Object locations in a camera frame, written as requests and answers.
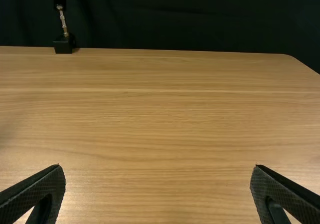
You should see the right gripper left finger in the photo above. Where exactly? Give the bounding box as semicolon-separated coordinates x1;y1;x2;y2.
0;163;67;224

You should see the black clamp stand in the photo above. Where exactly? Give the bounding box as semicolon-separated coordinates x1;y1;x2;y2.
51;0;77;55

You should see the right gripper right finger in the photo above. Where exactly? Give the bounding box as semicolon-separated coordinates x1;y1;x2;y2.
249;164;320;224

